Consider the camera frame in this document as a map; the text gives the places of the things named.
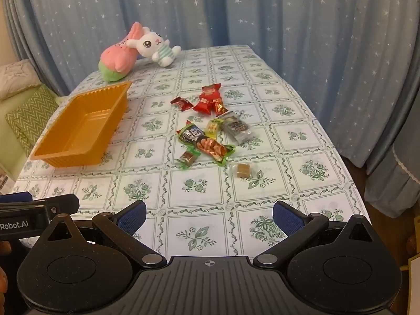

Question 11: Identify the red and gold candy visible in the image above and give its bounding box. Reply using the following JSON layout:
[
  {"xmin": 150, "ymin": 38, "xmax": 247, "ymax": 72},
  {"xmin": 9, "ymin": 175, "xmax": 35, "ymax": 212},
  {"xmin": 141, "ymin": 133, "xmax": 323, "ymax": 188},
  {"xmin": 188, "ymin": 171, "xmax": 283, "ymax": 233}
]
[{"xmin": 212, "ymin": 100, "xmax": 229, "ymax": 118}]

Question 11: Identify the blue star curtain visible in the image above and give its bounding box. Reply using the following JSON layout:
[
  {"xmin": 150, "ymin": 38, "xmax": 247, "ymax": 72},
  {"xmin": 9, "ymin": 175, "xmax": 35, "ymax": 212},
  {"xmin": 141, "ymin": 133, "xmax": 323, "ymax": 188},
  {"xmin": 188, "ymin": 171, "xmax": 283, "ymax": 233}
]
[{"xmin": 0, "ymin": 0, "xmax": 420, "ymax": 171}]

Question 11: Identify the orange plastic tray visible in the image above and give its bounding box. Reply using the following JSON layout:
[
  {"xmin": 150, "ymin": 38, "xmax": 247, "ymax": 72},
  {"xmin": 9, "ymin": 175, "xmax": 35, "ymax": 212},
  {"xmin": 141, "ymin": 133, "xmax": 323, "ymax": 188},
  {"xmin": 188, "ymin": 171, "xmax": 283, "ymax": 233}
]
[{"xmin": 30, "ymin": 81, "xmax": 133, "ymax": 168}]

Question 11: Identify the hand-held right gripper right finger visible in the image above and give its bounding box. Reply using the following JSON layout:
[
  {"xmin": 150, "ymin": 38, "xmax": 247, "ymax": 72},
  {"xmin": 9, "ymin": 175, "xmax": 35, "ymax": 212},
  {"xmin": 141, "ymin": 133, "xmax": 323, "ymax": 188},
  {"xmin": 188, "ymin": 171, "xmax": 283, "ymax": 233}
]
[{"xmin": 253, "ymin": 201, "xmax": 383, "ymax": 269}]

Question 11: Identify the pink and green plush toy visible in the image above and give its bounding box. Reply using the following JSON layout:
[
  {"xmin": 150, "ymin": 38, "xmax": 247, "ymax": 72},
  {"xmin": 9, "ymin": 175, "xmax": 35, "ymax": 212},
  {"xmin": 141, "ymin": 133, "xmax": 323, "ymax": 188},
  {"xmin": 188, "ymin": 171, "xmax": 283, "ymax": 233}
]
[{"xmin": 98, "ymin": 22, "xmax": 144, "ymax": 83}]

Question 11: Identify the person's left hand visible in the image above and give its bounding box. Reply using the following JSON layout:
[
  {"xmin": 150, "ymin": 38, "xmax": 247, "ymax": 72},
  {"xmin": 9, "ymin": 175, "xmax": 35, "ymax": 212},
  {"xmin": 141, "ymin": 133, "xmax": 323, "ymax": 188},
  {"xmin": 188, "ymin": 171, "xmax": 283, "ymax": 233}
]
[{"xmin": 0, "ymin": 240, "xmax": 11, "ymax": 306}]

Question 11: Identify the yellow green candy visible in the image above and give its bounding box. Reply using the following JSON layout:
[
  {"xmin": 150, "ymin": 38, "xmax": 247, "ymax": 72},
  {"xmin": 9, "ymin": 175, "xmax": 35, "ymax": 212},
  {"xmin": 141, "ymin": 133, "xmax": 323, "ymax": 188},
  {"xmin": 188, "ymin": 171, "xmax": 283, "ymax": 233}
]
[{"xmin": 205, "ymin": 119, "xmax": 221, "ymax": 139}]

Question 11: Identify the white quilted cushion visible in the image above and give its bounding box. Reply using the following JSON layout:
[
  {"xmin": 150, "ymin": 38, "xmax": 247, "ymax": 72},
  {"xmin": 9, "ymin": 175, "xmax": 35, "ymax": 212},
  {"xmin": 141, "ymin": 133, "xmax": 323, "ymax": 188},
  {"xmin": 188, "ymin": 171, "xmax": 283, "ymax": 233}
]
[{"xmin": 0, "ymin": 60, "xmax": 42, "ymax": 101}]

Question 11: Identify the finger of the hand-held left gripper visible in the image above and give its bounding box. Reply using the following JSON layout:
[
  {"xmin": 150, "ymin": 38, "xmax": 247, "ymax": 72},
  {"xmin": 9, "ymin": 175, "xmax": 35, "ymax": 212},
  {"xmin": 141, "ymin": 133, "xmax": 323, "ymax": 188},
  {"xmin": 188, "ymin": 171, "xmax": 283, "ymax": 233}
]
[
  {"xmin": 31, "ymin": 194, "xmax": 80, "ymax": 218},
  {"xmin": 0, "ymin": 192, "xmax": 33, "ymax": 204}
]

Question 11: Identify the white bunny plush toy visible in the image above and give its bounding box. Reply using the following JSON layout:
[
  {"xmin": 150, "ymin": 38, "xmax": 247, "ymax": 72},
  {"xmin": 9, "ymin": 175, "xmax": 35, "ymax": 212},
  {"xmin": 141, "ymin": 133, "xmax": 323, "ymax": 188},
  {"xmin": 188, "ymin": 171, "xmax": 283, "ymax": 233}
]
[{"xmin": 126, "ymin": 28, "xmax": 182, "ymax": 68}]

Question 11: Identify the plain red snack packet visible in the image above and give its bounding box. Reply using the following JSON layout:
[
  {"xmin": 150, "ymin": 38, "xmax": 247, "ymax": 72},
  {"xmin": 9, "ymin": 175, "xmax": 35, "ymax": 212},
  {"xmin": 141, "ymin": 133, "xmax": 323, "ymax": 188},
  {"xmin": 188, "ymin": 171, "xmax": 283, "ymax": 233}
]
[{"xmin": 192, "ymin": 97, "xmax": 217, "ymax": 116}]

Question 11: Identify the light green sofa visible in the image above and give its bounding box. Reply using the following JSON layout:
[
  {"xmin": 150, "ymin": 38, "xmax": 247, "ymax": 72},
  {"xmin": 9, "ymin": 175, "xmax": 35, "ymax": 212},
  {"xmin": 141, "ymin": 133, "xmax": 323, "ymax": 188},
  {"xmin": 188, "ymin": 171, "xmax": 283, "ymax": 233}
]
[{"xmin": 0, "ymin": 98, "xmax": 33, "ymax": 186}]

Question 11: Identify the small dark red candy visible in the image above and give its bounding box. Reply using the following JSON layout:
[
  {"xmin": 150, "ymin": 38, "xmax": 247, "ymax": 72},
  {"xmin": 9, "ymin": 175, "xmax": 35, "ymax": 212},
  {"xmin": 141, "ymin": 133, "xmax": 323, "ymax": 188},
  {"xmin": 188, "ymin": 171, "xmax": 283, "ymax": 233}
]
[{"xmin": 170, "ymin": 97, "xmax": 194, "ymax": 111}]

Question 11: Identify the green zigzag cushion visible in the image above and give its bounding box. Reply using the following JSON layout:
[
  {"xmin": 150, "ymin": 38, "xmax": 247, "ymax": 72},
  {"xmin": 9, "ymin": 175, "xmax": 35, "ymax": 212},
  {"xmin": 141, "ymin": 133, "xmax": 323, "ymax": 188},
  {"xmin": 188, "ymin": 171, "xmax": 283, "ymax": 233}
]
[{"xmin": 5, "ymin": 83, "xmax": 62, "ymax": 154}]

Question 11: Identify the red snack packet with label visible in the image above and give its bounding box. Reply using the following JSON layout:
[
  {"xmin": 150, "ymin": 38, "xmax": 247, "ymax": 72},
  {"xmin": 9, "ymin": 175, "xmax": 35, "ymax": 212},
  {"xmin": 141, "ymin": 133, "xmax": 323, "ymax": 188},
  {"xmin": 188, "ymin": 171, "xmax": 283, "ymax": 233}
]
[{"xmin": 200, "ymin": 85, "xmax": 223, "ymax": 102}]

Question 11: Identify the grey clear snack packet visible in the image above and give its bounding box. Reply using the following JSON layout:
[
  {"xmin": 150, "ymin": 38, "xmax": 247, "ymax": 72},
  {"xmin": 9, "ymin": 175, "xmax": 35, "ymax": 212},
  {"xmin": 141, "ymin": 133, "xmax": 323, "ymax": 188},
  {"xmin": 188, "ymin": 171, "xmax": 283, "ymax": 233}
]
[{"xmin": 218, "ymin": 111, "xmax": 254, "ymax": 145}]

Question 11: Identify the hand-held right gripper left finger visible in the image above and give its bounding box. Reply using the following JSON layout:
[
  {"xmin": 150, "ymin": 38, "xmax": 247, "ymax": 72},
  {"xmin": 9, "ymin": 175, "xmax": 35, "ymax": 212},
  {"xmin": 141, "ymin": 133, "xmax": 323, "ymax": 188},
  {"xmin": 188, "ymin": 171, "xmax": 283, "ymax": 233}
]
[{"xmin": 39, "ymin": 200, "xmax": 167, "ymax": 269}]

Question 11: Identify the clear wrapped brown cube candy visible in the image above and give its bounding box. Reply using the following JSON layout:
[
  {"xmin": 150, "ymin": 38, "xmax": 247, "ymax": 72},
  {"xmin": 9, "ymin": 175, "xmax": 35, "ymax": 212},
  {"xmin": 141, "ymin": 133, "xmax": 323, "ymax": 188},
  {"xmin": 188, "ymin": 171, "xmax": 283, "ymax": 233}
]
[{"xmin": 230, "ymin": 162, "xmax": 256, "ymax": 180}]

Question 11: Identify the green and dark snack packet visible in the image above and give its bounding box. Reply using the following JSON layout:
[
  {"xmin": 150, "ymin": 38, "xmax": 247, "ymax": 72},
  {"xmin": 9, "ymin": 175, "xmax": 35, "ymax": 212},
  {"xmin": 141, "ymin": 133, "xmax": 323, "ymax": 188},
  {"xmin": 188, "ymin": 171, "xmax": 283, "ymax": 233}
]
[{"xmin": 176, "ymin": 120, "xmax": 206, "ymax": 144}]

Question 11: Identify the brown and green candy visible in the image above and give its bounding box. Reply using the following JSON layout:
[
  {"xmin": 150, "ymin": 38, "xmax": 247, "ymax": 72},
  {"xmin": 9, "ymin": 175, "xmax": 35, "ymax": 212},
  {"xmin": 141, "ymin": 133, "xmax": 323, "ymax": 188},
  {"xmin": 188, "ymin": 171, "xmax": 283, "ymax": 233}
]
[{"xmin": 175, "ymin": 149, "xmax": 201, "ymax": 170}]

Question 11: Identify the green floral tablecloth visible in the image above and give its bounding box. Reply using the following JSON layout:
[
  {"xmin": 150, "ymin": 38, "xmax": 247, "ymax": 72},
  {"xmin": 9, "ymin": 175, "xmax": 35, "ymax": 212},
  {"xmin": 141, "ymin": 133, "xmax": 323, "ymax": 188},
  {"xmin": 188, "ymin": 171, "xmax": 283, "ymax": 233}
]
[{"xmin": 13, "ymin": 44, "xmax": 373, "ymax": 260}]

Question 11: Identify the orange and green snack packet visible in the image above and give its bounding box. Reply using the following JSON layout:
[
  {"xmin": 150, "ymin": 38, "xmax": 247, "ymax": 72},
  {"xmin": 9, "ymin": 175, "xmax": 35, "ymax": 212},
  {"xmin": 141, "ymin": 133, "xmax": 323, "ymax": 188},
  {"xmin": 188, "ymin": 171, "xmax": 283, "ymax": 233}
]
[{"xmin": 196, "ymin": 134, "xmax": 237, "ymax": 167}]

